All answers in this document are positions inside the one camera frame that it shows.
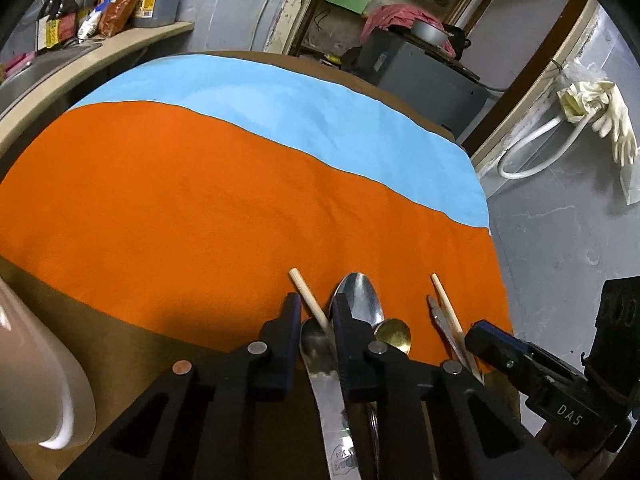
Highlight light blue felt mat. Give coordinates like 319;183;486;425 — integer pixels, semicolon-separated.
67;52;490;229

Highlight white and blue packet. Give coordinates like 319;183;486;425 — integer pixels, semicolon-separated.
75;2;109;42

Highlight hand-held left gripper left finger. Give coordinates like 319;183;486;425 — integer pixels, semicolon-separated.
60;292;303;480

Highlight large silver spoon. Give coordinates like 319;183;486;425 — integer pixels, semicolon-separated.
329;272;387;333

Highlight wooden chopstick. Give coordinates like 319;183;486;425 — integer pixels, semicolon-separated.
288;267;334;342
430;273;485;383

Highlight metal sink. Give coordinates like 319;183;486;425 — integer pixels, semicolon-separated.
0;40;107;112

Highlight cream rubber gloves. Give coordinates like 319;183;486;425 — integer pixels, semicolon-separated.
556;80;639;206

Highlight dark sauce bottle yellow label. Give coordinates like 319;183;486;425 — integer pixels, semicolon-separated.
36;0;82;52

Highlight pink cloth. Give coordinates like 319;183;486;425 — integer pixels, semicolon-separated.
361;3;457;57

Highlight silver fork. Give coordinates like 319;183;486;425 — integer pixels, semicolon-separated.
426;294;481;381

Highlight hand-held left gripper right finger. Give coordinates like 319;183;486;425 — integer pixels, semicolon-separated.
331;293;573;480

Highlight orange snack packet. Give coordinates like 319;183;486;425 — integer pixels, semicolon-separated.
97;0;161;39

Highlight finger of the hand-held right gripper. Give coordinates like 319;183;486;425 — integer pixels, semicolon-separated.
465;319;536;386

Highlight grey plastic container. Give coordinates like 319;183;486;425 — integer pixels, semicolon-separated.
132;0;186;29

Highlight white hose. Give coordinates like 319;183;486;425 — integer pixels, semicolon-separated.
497;109;597;180

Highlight wooden counter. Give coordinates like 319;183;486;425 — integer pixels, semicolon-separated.
0;20;196;147

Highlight green tag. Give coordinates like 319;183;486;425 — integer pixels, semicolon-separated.
324;0;369;17

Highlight silver table knife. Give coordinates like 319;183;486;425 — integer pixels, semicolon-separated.
299;317;362;480

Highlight gold spoon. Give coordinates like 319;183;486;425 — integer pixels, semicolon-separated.
374;318;412;357

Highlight metal pot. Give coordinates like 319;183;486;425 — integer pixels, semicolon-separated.
409;18;449;48

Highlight black pan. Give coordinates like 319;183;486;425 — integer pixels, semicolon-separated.
442;24;472;57

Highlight grey metal box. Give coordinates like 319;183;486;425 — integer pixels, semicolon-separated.
341;34;492;134

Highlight orange felt mat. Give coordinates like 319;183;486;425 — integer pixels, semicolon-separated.
0;100;516;377

